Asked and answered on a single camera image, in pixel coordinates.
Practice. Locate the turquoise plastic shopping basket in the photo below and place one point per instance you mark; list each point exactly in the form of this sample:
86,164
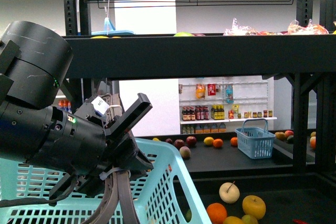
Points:
161,196

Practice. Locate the far peach on shelf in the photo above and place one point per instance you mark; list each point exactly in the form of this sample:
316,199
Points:
185,152

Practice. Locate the white pear with stem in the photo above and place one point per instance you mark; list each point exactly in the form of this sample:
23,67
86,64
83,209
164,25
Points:
229,192

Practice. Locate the small orange back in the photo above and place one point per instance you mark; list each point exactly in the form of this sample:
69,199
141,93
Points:
217,213

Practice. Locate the red chili pepper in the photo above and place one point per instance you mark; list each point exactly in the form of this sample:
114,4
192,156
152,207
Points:
298,221

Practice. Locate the far red apple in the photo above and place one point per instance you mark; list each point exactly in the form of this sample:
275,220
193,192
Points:
191,141

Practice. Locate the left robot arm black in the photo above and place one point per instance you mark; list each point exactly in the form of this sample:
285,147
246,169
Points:
34,62

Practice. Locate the grey basket handle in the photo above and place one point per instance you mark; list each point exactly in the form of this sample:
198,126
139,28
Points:
117,192

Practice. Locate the far lemon on shelf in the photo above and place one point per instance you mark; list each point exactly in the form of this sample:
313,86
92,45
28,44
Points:
208,141

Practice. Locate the far dark apple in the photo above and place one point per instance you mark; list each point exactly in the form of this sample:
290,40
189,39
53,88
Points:
179,143

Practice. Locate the yellow apple front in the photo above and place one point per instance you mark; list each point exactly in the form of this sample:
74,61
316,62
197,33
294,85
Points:
233,220

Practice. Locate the far orange right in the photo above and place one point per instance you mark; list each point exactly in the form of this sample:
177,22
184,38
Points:
218,143

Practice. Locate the yellow apple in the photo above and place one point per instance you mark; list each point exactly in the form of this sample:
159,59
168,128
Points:
233,220
255,206

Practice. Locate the yellow apple back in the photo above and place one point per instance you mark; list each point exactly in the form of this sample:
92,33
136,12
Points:
255,206

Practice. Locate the small blue basket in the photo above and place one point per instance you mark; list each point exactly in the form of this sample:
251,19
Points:
255,142

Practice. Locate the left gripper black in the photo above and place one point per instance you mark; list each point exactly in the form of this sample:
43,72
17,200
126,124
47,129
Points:
121,150

